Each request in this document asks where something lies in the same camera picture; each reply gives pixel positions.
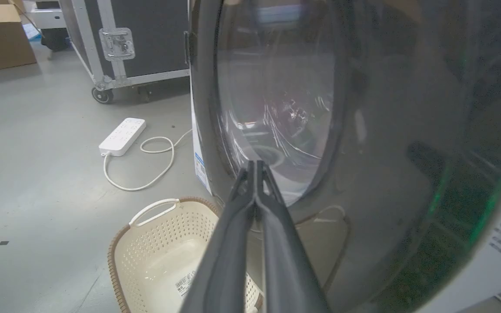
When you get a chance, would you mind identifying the white power strip cable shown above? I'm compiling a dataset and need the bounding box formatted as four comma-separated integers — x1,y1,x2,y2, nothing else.
103,129,193,192

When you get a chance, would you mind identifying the white washing machine body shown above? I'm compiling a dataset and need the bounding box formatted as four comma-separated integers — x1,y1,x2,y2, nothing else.
190,80,501,313

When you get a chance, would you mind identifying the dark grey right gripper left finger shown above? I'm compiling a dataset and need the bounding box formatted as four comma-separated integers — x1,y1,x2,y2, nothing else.
180,160,258,313

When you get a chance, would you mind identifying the cream perforated laundry basket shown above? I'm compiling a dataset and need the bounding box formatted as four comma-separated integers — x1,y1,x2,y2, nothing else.
107,196,265,313

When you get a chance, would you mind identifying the white power strip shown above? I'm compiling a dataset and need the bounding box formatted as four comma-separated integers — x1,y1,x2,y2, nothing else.
99,117,147,157

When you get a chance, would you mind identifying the black flight case on wheels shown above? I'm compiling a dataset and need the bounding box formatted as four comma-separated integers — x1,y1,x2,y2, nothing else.
58,0,190,104

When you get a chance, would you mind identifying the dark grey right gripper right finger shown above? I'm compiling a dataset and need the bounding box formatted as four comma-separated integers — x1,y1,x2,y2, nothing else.
256,160,332,313

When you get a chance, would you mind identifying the front-load washing machine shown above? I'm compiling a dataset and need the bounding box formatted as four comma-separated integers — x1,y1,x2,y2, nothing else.
188,0,501,313

